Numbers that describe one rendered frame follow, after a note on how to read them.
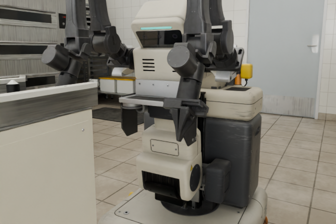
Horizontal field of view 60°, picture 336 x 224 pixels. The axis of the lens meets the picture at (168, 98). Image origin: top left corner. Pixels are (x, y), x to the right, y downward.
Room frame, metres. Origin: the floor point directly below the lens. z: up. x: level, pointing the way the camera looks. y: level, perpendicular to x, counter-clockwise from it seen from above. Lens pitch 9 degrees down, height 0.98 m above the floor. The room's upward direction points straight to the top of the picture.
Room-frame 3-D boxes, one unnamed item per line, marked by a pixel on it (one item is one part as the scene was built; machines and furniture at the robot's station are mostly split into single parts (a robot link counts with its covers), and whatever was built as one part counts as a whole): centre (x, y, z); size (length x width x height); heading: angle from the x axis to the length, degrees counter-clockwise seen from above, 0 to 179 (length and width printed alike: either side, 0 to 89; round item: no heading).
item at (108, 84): (5.43, 0.99, 0.36); 0.46 x 0.38 x 0.26; 148
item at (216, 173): (1.12, -0.08, 0.45); 0.28 x 0.27 x 0.25; 62
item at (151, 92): (1.04, 0.03, 0.77); 0.28 x 0.16 x 0.22; 62
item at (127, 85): (5.23, 0.65, 0.36); 0.46 x 0.38 x 0.26; 150
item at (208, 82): (1.39, -0.16, 0.87); 0.23 x 0.15 x 0.11; 62
